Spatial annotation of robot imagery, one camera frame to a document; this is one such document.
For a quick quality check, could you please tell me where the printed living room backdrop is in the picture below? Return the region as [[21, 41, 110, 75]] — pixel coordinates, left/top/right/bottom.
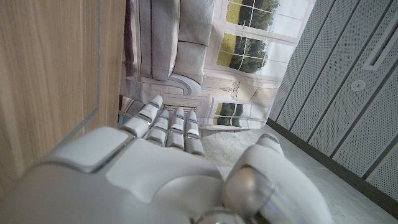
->
[[118, 0, 317, 138]]

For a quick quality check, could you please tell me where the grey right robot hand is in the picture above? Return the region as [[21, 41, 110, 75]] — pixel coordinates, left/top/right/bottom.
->
[[0, 95, 336, 224]]

